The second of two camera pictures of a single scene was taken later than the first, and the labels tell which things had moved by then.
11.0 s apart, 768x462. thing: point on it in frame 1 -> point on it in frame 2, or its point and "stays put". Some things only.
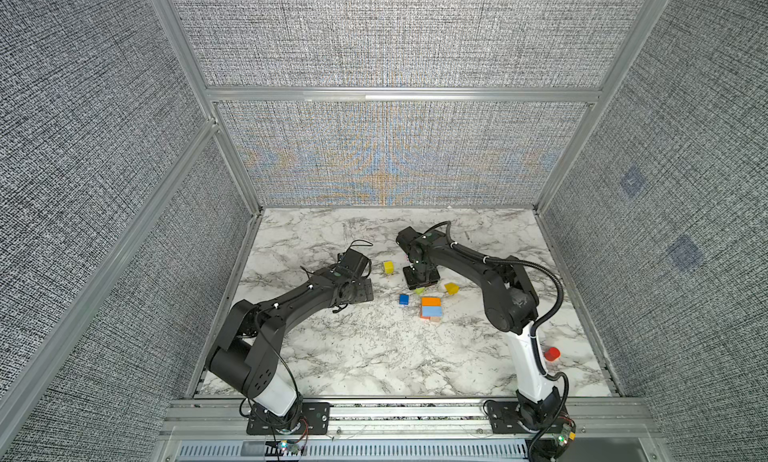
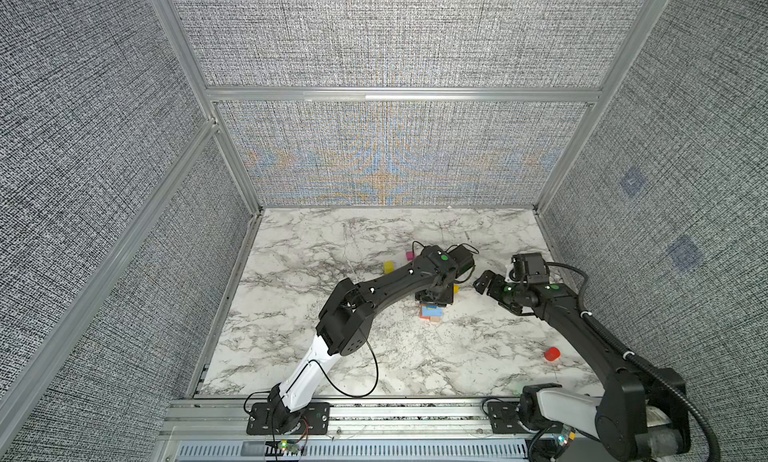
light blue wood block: (432, 311) stays put
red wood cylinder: (552, 354) stays put
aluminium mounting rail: (589, 419) stays put
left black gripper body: (361, 291) -> (436, 296)
